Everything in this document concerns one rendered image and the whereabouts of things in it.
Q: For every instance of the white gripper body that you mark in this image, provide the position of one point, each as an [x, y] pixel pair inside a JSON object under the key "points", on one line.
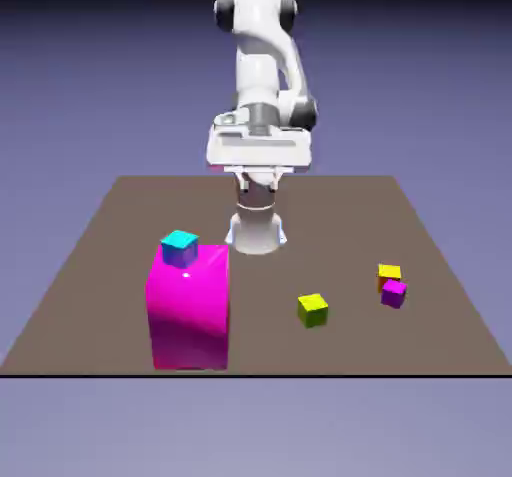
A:
{"points": [[260, 151]]}

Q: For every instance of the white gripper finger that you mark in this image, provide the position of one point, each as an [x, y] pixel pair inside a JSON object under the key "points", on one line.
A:
{"points": [[242, 183], [274, 182]]}

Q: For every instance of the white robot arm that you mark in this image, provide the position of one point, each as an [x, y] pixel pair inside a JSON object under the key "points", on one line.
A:
{"points": [[256, 69]]}

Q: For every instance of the small cyan cube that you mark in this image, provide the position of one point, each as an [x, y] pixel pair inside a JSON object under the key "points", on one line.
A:
{"points": [[180, 248]]}

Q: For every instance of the small yellow-green cube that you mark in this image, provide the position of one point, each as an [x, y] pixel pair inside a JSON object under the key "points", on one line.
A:
{"points": [[312, 311]]}

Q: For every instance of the small yellow cube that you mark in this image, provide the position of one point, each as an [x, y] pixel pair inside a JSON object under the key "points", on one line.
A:
{"points": [[388, 271]]}

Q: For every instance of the small purple cube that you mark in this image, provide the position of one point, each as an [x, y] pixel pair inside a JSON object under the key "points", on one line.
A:
{"points": [[393, 294]]}

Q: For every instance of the large magenta box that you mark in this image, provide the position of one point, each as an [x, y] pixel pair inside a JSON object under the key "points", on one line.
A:
{"points": [[188, 309]]}

